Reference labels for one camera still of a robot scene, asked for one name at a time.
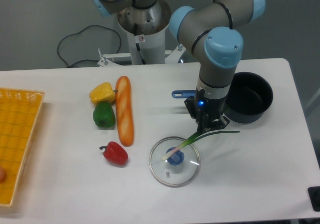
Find dark pot with blue handle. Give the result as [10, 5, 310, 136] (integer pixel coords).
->
[171, 72, 273, 124]

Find green bell pepper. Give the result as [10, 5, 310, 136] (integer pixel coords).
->
[92, 101, 116, 129]

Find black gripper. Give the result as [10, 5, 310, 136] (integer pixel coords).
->
[184, 89, 230, 132]

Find glass lid with blue knob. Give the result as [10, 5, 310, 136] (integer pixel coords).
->
[148, 136, 201, 188]

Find green onion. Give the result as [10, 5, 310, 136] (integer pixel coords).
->
[161, 130, 239, 162]

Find black object at table edge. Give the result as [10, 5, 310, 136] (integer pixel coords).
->
[307, 186, 320, 212]

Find orange baguette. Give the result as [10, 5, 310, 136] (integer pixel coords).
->
[115, 76, 135, 147]

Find red bell pepper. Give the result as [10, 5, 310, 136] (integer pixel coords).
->
[99, 141, 128, 166]

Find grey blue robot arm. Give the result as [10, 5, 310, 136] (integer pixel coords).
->
[93, 0, 266, 133]

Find yellow wicker basket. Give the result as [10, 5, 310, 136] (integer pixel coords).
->
[0, 88, 45, 207]

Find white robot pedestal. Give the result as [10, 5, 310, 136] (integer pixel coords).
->
[97, 0, 191, 66]

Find yellow bell pepper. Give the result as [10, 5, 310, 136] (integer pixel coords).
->
[89, 82, 116, 104]

